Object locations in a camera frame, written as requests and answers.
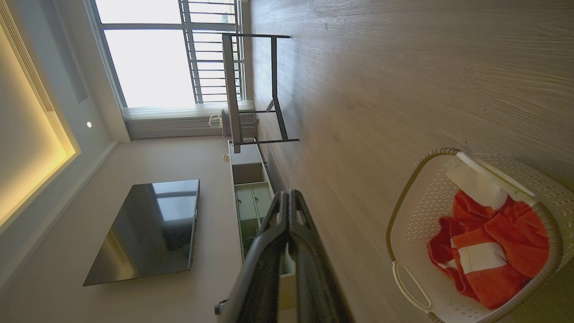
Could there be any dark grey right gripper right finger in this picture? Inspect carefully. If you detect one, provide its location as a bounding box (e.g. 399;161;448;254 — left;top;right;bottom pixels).
289;190;353;323

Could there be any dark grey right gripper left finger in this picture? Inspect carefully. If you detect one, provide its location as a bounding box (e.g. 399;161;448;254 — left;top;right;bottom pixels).
218;191;290;323

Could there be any red and white cloth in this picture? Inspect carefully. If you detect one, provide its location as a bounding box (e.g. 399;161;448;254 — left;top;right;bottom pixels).
427;188;551;310

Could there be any white low TV cabinet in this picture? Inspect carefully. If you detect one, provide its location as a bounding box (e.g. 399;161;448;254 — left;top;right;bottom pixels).
228;139;297;311

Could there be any black flat screen television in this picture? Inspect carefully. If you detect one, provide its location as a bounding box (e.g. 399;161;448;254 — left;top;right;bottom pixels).
83;179;200;287

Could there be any white perforated laundry basket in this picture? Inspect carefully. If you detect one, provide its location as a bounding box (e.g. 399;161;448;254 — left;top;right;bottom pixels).
386;147;574;323

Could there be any table with black metal legs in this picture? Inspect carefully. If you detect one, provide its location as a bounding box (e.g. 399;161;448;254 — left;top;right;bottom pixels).
222;32;300;154

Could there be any grey balcony railing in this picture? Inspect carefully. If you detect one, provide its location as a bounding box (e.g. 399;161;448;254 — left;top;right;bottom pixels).
178;0;245;105

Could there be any large bright window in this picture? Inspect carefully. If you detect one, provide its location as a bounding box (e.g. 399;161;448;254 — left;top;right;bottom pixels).
92;0;246;109

